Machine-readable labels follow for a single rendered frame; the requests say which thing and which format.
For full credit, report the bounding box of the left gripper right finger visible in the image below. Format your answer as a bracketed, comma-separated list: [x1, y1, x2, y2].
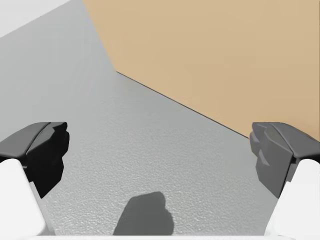
[248, 121, 320, 237]

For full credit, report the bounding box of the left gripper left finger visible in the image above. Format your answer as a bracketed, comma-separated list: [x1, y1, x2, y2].
[0, 121, 71, 237]

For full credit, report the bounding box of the tall board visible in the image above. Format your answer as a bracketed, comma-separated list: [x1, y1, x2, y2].
[81, 0, 320, 142]

